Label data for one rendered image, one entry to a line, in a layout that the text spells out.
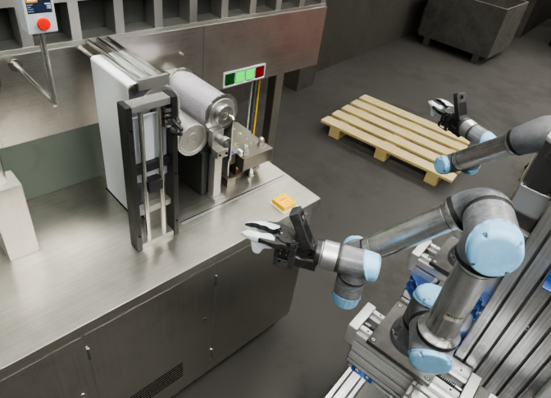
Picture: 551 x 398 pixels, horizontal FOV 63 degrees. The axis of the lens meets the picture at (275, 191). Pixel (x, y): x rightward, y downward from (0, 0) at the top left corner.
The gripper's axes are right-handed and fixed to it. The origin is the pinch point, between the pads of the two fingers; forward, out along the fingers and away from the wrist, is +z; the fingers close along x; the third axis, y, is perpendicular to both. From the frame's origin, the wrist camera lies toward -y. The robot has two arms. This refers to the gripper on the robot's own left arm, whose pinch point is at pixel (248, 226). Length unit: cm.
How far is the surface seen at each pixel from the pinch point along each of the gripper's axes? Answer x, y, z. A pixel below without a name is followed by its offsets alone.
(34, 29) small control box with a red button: 1, -39, 59
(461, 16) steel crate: 587, -9, -128
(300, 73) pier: 367, 54, 43
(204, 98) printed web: 51, -13, 33
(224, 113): 51, -9, 25
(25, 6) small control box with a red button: -1, -44, 59
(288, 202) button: 57, 24, -3
